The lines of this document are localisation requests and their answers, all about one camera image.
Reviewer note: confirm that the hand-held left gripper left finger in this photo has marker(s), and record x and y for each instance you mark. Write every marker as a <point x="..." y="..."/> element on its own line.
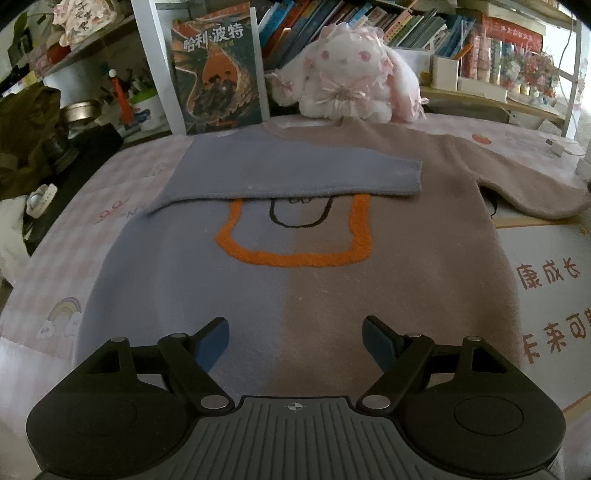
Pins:
<point x="213" y="340"/>

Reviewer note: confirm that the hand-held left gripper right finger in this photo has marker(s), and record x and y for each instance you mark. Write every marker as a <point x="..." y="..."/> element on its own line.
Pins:
<point x="379" y="344"/>

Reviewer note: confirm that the blue and beige sweater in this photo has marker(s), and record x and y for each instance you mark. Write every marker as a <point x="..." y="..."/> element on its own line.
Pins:
<point x="323" y="286"/>

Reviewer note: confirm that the pink checked bed sheet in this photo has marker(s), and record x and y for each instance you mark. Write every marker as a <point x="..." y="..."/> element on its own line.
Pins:
<point x="69" y="258"/>

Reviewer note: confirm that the white round gadget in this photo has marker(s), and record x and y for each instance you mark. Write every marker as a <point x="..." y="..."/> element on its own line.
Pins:
<point x="40" y="199"/>

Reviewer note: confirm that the large illustrated book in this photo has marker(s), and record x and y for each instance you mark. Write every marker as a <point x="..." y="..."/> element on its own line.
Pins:
<point x="217" y="78"/>

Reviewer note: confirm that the round metal tin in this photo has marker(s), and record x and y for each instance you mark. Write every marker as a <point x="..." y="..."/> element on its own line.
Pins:
<point x="81" y="112"/>

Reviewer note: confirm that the white charger plug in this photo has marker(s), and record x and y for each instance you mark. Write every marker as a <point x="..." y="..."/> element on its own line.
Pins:
<point x="557" y="147"/>

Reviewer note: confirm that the white pink plush bunny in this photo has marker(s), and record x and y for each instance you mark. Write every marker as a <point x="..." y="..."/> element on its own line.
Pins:
<point x="346" y="74"/>

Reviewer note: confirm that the dark olive bag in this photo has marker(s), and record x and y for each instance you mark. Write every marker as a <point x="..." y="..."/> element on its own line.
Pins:
<point x="25" y="138"/>

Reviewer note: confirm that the white desk organizer box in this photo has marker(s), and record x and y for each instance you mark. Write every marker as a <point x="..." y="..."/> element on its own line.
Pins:
<point x="444" y="73"/>

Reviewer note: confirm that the pink flower bouquet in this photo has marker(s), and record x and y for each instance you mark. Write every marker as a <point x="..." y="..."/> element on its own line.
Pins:
<point x="531" y="71"/>

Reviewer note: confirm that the row of shelf books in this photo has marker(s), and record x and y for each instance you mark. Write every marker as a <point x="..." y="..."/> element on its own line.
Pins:
<point x="369" y="27"/>

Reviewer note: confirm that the red printed box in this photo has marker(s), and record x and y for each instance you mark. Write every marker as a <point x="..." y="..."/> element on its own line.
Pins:
<point x="512" y="41"/>

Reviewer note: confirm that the pink floral cloth bundle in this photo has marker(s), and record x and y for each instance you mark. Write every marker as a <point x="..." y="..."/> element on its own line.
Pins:
<point x="83" y="16"/>

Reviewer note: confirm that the white metal shelf frame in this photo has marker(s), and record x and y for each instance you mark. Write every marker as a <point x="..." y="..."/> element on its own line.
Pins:
<point x="147" y="46"/>

